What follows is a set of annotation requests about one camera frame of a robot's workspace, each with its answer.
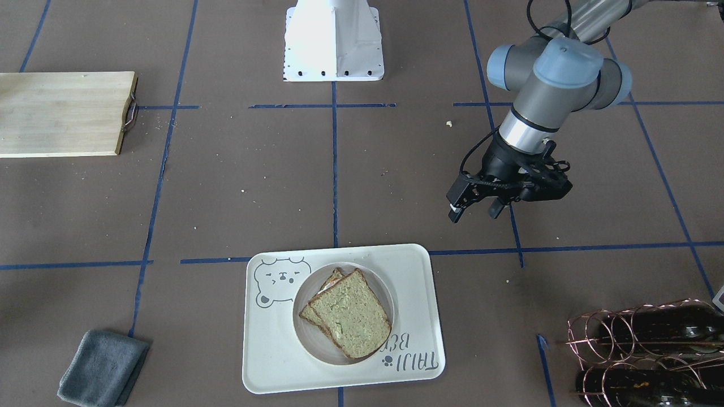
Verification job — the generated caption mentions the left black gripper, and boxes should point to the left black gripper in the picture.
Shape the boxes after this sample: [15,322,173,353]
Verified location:
[446,136,572,223]

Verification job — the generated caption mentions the bread slice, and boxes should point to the bread slice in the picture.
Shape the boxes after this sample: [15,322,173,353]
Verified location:
[307,268,393,360]
[298,267,344,342]

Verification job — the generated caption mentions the beige round plate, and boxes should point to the beige round plate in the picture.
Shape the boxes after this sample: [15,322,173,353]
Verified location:
[293,262,396,366]

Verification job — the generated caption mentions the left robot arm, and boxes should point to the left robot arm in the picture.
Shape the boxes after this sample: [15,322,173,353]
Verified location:
[446,1,645,223]

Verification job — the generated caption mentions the beige bear tray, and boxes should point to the beige bear tray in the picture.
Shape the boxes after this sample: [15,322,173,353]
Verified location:
[242,243,446,394]

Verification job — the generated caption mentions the lower dark wine bottle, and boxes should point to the lower dark wine bottle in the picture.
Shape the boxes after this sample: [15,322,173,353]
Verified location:
[576,368,723,406]

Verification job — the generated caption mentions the dark wine bottle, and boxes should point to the dark wine bottle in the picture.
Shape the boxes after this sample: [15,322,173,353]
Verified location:
[576,368,723,406]
[599,303,723,355]

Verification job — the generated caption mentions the upper dark wine bottle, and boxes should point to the upper dark wine bottle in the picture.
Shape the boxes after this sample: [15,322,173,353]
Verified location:
[599,303,723,355]

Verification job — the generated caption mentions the grey folded cloth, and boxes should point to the grey folded cloth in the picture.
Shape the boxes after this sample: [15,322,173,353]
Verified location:
[57,330,150,406]

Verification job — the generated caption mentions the wooden cutting board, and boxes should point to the wooden cutting board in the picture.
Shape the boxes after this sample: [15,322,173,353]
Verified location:
[1,71,138,158]

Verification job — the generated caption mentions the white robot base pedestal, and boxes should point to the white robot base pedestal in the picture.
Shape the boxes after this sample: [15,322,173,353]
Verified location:
[283,1,385,82]

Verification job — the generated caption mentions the copper wire bottle rack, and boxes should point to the copper wire bottle rack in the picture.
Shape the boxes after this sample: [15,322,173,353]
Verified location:
[566,299,722,391]

